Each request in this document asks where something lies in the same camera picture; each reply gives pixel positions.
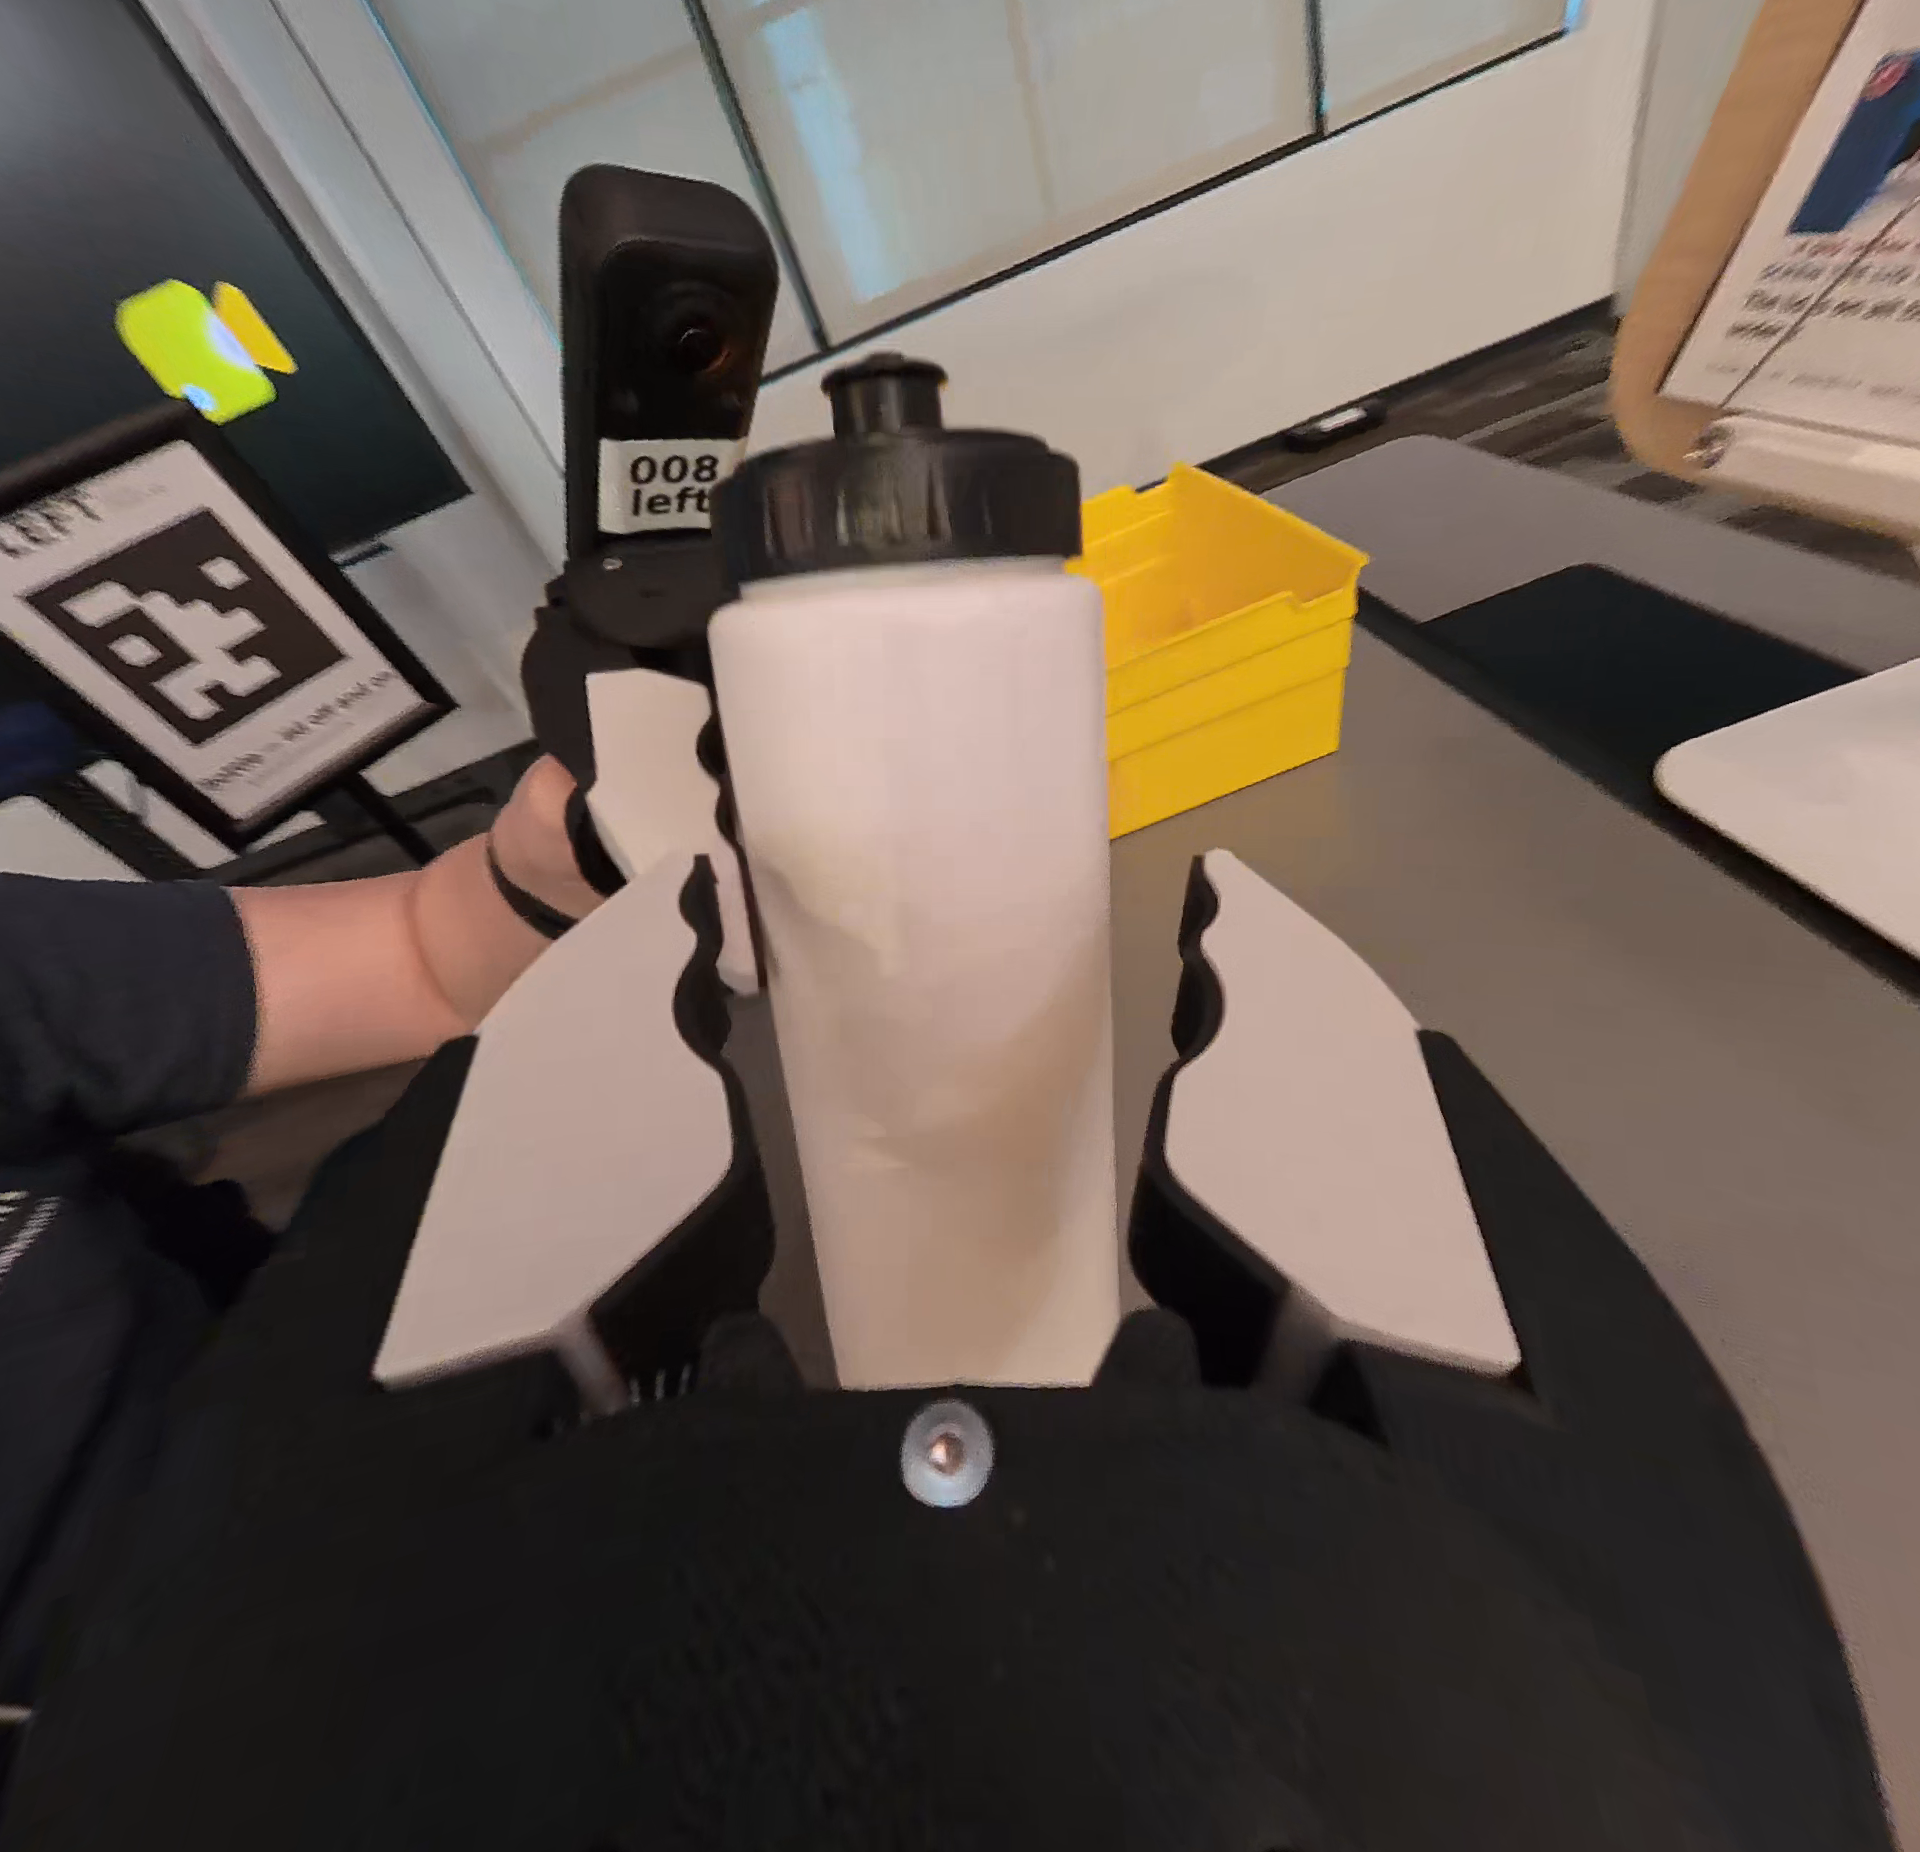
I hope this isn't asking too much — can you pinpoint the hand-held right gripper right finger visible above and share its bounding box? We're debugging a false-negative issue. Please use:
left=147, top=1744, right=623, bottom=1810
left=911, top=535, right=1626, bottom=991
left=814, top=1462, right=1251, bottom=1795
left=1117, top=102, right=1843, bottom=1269
left=1129, top=853, right=1523, bottom=1379

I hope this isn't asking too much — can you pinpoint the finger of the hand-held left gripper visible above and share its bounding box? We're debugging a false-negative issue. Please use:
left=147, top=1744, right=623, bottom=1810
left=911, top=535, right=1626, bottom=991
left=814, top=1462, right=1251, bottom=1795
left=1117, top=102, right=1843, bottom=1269
left=582, top=668, right=768, bottom=999

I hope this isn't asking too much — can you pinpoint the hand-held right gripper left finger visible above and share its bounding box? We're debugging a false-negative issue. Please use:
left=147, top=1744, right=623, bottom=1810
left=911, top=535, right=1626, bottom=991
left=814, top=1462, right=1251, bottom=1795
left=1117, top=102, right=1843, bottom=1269
left=376, top=858, right=775, bottom=1395

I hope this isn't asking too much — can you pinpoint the black bottle lid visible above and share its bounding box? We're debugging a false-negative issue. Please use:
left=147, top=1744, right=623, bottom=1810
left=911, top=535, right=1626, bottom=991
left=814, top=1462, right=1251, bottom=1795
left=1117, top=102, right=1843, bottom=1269
left=710, top=358, right=1089, bottom=584

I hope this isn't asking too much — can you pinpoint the white plastic bottle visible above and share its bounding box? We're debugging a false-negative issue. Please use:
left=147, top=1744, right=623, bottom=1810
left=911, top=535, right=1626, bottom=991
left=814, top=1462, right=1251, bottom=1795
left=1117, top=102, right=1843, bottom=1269
left=705, top=557, right=1130, bottom=1389

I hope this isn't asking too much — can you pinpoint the yellow plastic bin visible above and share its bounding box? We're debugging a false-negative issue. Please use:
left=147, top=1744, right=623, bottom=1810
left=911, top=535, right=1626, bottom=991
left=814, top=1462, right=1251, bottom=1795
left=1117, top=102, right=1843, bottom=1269
left=1066, top=462, right=1368, bottom=842

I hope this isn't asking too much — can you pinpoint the person's left forearm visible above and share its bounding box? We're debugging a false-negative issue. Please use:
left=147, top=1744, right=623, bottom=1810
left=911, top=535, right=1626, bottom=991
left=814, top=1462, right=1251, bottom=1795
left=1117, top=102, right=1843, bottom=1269
left=235, top=832, right=512, bottom=1105

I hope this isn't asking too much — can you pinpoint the person's left hand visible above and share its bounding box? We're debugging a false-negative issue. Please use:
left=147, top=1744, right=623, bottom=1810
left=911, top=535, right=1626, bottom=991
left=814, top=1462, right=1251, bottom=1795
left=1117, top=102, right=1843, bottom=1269
left=474, top=759, right=625, bottom=969

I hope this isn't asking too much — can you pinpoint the sign on black easel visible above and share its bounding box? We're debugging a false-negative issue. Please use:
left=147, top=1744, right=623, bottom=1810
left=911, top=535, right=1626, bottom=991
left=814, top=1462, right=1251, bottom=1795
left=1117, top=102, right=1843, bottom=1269
left=0, top=408, right=460, bottom=871

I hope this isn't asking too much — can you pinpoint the wooden edged instruction board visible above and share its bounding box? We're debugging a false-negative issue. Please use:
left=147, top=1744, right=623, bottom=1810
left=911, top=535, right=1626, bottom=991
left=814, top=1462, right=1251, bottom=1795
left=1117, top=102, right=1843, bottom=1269
left=1610, top=0, right=1920, bottom=534

